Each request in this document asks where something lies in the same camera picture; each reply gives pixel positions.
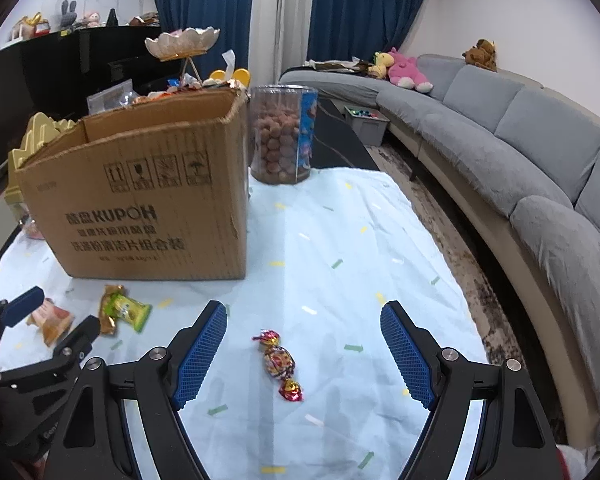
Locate clear bag of peanuts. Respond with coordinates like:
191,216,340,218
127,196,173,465
87,80,136,116

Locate two-tier shell snack stand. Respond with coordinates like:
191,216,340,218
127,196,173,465
145,27,221,91

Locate foil candy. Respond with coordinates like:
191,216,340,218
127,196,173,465
252,329,303,403

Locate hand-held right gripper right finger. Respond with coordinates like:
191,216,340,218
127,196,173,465
380,301,561,480

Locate blue curtain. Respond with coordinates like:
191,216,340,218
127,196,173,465
307,0,436,66
151,0,258,81

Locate grey sectional sofa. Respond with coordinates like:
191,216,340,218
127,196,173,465
279,54,600,453

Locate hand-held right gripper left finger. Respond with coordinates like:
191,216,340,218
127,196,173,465
45,301,228,480

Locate light blue confetti cloth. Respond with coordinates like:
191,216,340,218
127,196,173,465
0,167,491,480

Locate gold and white ornaments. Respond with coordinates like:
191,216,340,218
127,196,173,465
12,11,51,41

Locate grey patterned rug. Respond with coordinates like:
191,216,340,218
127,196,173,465
365,142,566,446

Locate brown cardboard box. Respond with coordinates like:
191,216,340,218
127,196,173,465
14,87,251,281

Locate large pile of mixed snacks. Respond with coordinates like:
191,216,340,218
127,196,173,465
132,77,241,106

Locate clear jar of chocolate balls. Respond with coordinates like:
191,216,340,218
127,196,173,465
249,85,320,185

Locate grey storage bin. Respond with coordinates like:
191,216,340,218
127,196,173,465
343,105,391,147

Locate gold-lidded candy container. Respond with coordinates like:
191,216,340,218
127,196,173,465
6,112,81,241

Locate white sheer curtain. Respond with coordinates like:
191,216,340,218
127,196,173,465
252,0,318,86

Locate brown plush toy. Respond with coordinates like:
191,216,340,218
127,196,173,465
462,39,498,72

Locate dark cloth pile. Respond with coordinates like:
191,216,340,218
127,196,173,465
302,58,373,73

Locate orange and pink snack packet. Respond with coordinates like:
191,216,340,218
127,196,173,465
27,297,76,348

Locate black piano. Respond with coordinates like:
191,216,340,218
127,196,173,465
70,25,166,111

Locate yellow plush toy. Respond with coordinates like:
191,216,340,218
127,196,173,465
369,51,393,78

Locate yellow-green snack packet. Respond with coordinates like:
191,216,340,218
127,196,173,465
98,285,152,336

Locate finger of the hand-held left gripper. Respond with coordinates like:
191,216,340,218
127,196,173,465
0,316,102,392
0,286,46,378

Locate pink plush toy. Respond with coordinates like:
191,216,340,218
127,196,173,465
387,47,433,93

